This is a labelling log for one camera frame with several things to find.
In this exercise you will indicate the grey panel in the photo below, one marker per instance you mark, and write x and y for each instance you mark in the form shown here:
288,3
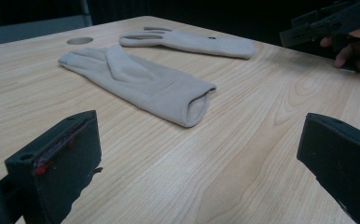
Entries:
29,31

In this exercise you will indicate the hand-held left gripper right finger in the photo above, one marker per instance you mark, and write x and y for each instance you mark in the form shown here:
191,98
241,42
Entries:
343,161

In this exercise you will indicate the metal stand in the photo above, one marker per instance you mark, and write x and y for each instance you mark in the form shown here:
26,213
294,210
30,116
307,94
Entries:
86,12

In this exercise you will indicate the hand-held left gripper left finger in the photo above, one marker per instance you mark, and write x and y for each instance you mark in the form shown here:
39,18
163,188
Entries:
63,161

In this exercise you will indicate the beige glove with dark dot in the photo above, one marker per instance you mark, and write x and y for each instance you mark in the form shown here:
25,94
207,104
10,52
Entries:
193,42

